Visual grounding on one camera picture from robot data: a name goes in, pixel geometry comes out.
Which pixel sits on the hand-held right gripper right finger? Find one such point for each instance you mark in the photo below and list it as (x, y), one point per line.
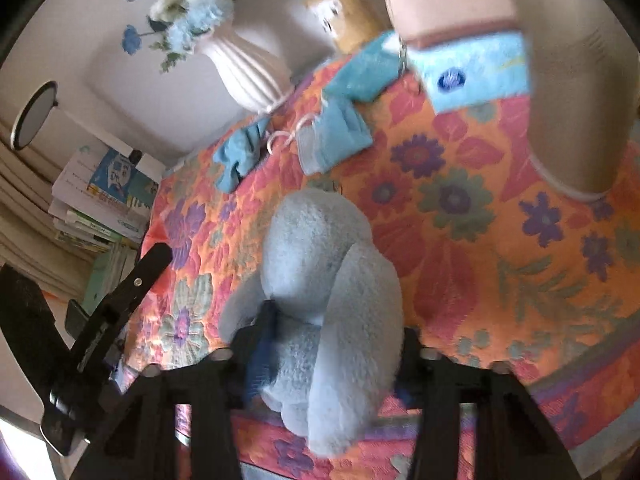
(415, 360)

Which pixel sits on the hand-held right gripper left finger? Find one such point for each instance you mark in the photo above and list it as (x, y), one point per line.
(260, 360)

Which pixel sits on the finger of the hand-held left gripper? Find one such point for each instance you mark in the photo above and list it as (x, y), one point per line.
(145, 270)

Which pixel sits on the light blue plush toy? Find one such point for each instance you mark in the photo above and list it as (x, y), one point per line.
(320, 260)

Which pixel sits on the light green box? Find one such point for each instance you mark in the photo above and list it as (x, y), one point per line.
(107, 275)

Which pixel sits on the stack of books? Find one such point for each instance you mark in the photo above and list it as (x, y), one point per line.
(100, 185)

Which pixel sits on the floral orange blanket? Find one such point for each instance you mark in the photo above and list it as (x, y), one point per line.
(450, 260)

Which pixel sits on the cream folded bedding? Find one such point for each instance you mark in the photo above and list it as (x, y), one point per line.
(25, 220)

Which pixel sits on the blue crumpled cloth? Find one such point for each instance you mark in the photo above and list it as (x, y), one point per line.
(240, 155)

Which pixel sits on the round gold rimmed mirror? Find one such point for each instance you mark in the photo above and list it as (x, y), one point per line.
(32, 117)

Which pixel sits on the white ribbed vase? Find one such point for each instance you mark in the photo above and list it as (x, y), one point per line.
(245, 60)

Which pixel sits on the blue artificial flowers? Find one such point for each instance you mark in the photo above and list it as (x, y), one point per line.
(195, 15)

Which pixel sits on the teal towel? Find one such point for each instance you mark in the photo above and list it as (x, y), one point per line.
(365, 75)

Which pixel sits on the light blue tissue pack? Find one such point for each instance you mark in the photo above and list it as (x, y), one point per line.
(480, 70)

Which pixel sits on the tan cartoon print container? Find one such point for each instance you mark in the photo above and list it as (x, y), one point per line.
(355, 15)

